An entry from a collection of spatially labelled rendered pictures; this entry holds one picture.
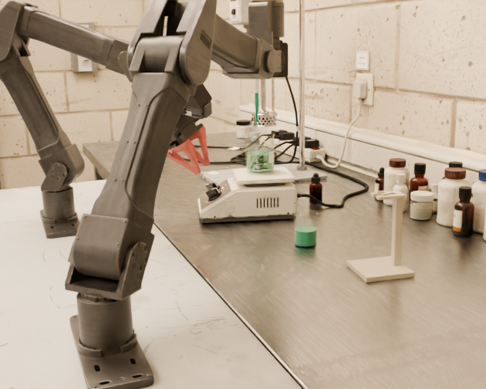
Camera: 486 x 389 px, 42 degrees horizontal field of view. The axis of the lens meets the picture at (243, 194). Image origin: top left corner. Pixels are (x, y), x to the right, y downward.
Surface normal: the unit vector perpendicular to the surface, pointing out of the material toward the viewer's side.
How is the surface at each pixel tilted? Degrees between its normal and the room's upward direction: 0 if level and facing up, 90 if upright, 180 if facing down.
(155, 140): 88
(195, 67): 90
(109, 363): 0
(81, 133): 90
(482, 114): 90
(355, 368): 0
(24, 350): 0
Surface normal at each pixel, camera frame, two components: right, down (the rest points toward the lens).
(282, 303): -0.02, -0.97
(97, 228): -0.37, -0.36
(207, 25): 0.90, 0.08
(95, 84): 0.36, 0.22
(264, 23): -0.44, 0.21
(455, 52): -0.93, 0.11
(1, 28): -0.04, 0.24
